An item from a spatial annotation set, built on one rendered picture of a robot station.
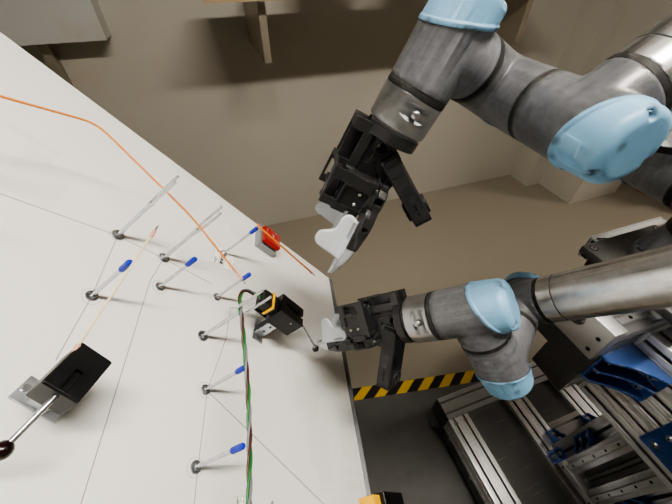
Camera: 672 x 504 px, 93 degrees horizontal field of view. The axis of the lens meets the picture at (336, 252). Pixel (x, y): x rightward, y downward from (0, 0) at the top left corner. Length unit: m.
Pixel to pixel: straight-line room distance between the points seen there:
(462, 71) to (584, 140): 0.14
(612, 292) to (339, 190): 0.38
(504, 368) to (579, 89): 0.35
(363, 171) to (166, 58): 1.76
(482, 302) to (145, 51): 1.96
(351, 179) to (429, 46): 0.16
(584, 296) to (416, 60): 0.39
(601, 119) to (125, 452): 0.56
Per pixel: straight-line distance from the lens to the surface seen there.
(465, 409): 1.58
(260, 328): 0.62
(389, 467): 1.68
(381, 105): 0.40
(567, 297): 0.58
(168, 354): 0.51
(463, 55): 0.40
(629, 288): 0.55
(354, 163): 0.42
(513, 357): 0.54
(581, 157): 0.36
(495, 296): 0.46
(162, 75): 2.13
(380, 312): 0.55
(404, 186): 0.43
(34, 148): 0.62
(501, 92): 0.43
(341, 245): 0.44
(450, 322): 0.48
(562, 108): 0.38
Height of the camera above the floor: 1.63
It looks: 44 degrees down
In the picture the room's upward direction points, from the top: straight up
